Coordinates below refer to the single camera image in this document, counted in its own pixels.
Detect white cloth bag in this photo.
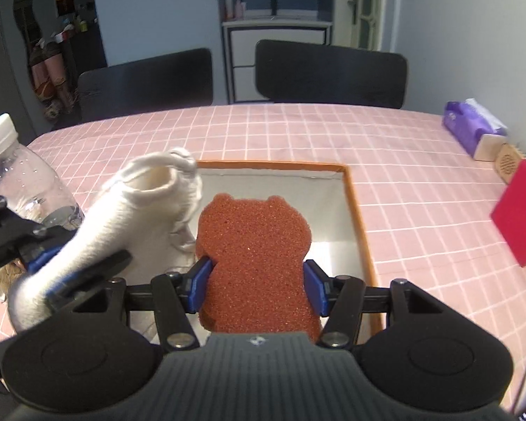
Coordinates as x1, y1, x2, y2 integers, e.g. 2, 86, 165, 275
7, 147, 202, 332

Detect left black chair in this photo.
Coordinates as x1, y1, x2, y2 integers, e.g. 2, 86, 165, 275
77, 48, 214, 123

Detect black chair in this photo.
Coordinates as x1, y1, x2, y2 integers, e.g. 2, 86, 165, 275
77, 48, 214, 123
269, 46, 409, 109

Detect small wooden speaker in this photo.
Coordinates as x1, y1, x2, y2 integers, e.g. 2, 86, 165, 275
494, 142, 526, 185

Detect purple tissue pack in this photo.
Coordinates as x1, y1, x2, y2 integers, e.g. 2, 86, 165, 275
442, 98, 508, 162

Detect clear plastic water bottle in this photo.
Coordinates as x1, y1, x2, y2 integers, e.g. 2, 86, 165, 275
0, 113, 83, 230

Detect red box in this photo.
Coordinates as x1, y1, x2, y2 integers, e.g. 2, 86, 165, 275
490, 160, 526, 267

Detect hanging bags on rack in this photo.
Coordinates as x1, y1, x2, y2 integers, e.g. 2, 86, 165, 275
28, 38, 76, 122

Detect pink checked tablecloth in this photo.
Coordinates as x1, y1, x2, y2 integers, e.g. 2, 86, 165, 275
31, 103, 526, 407

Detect white glass-pane door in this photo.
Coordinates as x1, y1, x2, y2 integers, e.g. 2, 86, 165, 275
331, 0, 400, 52

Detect orange cardboard box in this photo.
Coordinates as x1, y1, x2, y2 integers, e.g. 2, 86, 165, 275
126, 160, 385, 347

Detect brown bear-shaped sponge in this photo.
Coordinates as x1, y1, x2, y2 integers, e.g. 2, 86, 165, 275
195, 193, 321, 341

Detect right black chair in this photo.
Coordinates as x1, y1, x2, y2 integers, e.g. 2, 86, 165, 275
269, 46, 409, 109

